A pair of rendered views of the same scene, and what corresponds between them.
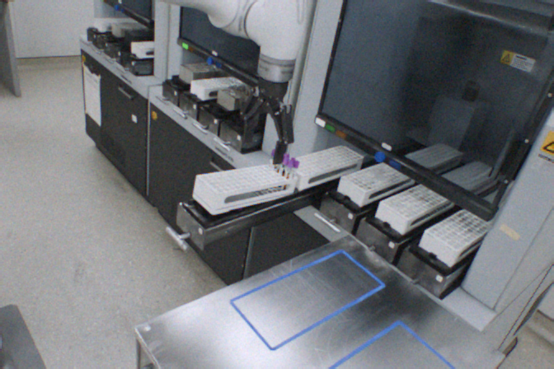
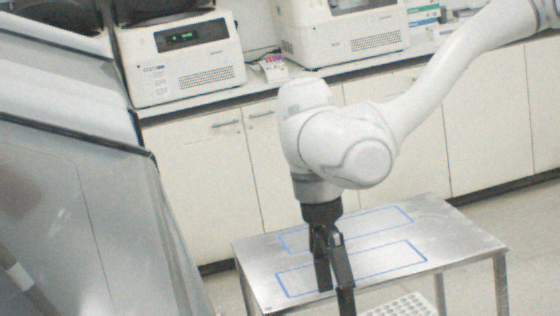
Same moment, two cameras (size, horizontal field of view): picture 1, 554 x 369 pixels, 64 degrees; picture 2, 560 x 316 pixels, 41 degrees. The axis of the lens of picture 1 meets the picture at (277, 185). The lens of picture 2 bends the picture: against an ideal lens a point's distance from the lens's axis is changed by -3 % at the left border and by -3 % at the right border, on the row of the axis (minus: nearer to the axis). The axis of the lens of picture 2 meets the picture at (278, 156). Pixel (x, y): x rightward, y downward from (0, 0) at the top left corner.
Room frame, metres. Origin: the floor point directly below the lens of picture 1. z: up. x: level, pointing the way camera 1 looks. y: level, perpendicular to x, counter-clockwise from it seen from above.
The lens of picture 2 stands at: (2.18, 0.75, 1.65)
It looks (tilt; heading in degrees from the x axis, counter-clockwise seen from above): 17 degrees down; 215
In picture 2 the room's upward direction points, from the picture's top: 10 degrees counter-clockwise
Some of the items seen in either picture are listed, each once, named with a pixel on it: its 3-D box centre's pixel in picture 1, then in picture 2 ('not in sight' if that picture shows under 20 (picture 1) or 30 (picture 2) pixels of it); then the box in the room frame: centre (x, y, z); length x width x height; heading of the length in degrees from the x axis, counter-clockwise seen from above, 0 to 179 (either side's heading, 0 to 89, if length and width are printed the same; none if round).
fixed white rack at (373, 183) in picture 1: (378, 182); not in sight; (1.27, -0.32, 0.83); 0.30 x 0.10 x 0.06; 137
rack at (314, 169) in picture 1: (322, 167); not in sight; (1.29, -0.13, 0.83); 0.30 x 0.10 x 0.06; 137
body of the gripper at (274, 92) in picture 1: (271, 95); (323, 220); (1.09, 0.06, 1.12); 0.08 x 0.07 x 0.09; 47
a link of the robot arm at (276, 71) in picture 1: (276, 67); (317, 182); (1.09, 0.06, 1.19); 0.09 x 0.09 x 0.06
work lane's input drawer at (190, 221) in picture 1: (279, 194); not in sight; (1.16, -0.01, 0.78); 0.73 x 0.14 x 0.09; 137
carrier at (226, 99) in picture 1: (227, 100); not in sight; (1.68, 0.26, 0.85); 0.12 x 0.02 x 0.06; 48
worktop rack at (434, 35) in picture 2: not in sight; (457, 29); (-1.68, -0.68, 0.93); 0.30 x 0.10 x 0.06; 129
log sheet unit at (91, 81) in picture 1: (90, 95); not in sight; (2.42, 1.20, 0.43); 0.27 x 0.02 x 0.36; 47
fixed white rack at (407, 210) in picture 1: (418, 206); not in sight; (1.16, -0.43, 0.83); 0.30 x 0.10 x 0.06; 137
